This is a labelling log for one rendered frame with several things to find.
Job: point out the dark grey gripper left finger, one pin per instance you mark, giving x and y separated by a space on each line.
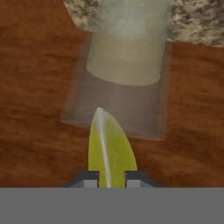
87 176

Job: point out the clear glass of lemonade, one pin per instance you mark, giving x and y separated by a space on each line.
128 67

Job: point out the yellow-green lemon wedge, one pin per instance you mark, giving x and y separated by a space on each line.
110 151

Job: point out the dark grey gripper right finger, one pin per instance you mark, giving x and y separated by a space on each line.
136 176

